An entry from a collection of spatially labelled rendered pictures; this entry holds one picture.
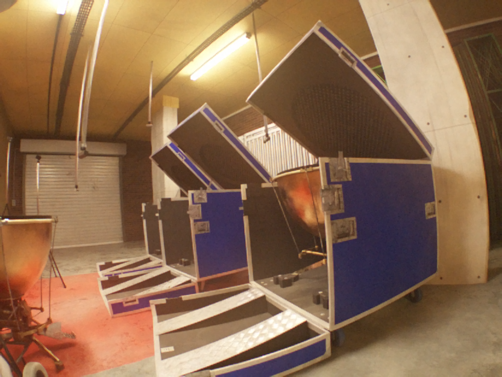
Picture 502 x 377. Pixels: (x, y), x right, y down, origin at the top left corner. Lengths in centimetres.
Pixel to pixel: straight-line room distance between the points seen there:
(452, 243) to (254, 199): 164
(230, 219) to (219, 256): 36
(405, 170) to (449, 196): 66
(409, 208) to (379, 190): 30
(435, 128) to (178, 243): 287
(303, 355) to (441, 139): 177
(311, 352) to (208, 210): 155
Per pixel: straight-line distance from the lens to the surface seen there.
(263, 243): 208
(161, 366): 139
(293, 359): 121
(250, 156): 266
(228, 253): 242
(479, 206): 216
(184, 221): 314
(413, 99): 228
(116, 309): 213
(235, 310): 175
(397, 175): 151
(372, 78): 161
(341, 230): 119
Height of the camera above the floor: 77
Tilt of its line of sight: 4 degrees up
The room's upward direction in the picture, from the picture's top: 5 degrees counter-clockwise
